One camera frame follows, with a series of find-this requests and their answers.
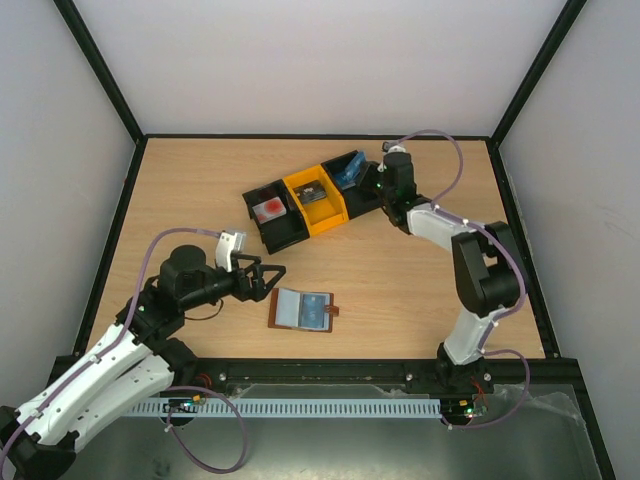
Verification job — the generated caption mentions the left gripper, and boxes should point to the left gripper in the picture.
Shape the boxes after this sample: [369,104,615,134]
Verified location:
[181,254,286,312]

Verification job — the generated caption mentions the blue up card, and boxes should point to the blue up card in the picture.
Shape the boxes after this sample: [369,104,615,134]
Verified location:
[344,151,366,178]

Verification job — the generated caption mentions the brown leather card holder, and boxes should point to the brown leather card holder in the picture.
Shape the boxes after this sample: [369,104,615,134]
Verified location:
[267,288,340,333]

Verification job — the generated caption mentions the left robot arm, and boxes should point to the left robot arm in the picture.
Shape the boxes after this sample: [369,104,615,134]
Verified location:
[1,245,286,479]

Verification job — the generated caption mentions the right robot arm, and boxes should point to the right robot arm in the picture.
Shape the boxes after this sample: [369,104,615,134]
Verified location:
[356,147,527,392]

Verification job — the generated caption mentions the blue card stack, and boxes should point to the blue card stack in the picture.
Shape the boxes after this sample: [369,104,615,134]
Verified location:
[334,170,358,190]

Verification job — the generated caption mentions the red white card stack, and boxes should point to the red white card stack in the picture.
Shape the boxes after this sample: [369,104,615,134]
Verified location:
[252,197,287,224]

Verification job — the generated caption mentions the right black bin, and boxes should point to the right black bin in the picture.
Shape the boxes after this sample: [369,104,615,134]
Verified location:
[321,150,381,220]

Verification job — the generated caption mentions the black bin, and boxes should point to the black bin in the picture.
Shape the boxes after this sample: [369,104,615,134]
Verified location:
[321,150,381,220]
[242,179,310,254]

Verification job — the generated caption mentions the yellow middle bin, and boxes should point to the yellow middle bin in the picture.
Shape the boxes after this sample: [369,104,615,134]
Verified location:
[283,164,349,237]

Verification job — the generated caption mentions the left black bin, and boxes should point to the left black bin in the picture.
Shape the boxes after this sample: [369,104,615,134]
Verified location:
[242,179,310,254]

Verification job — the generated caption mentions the metal sheet front panel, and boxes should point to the metal sheet front panel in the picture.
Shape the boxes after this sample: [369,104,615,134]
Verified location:
[67,385,601,479]

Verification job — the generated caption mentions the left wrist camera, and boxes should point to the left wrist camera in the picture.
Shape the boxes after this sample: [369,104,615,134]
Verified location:
[215,230,247,272]

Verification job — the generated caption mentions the black front rail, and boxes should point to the black front rail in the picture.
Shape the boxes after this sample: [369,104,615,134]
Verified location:
[49,357,581,396]

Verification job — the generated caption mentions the light blue cable duct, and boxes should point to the light blue cable duct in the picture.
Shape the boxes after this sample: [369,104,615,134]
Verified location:
[125,397,441,419]

